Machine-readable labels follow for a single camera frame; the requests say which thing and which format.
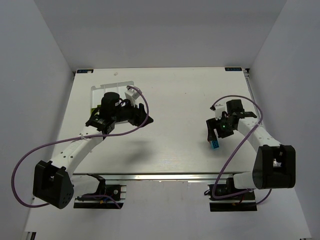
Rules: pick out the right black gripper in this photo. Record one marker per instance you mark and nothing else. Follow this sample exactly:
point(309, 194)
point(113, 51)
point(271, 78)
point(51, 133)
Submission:
point(217, 128)

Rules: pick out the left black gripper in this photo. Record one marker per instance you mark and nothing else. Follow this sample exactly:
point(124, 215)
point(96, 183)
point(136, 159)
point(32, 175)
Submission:
point(137, 114)

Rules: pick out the large teal lego brick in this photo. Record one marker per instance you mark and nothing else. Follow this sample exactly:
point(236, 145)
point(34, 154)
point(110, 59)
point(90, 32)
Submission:
point(214, 144)

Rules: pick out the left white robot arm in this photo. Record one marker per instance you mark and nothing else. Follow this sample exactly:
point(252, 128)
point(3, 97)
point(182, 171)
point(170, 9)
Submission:
point(54, 181)

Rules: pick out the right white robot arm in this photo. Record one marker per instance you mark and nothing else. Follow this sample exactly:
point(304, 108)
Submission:
point(275, 164)

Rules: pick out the white divided sorting tray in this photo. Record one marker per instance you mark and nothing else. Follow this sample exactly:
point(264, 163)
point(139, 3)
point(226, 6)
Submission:
point(110, 87)

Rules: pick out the right blue corner label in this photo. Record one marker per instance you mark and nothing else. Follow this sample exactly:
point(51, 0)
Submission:
point(233, 69)

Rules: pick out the blue corner label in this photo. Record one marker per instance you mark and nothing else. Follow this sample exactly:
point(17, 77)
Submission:
point(84, 71)
point(233, 69)

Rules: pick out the left blue corner label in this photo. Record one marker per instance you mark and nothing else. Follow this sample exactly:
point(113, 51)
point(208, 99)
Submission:
point(84, 71)

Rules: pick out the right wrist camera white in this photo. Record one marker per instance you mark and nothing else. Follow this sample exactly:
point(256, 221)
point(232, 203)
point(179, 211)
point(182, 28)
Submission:
point(219, 110)

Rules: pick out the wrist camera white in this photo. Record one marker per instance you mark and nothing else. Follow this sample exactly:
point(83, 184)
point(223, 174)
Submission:
point(219, 110)
point(132, 95)

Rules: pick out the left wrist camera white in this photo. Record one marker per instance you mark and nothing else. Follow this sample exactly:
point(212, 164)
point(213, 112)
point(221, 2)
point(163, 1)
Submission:
point(132, 95)

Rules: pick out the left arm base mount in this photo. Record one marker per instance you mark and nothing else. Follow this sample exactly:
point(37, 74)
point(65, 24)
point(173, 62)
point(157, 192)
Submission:
point(92, 191)

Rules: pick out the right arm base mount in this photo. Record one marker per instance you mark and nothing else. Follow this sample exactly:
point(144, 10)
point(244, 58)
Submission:
point(245, 202)

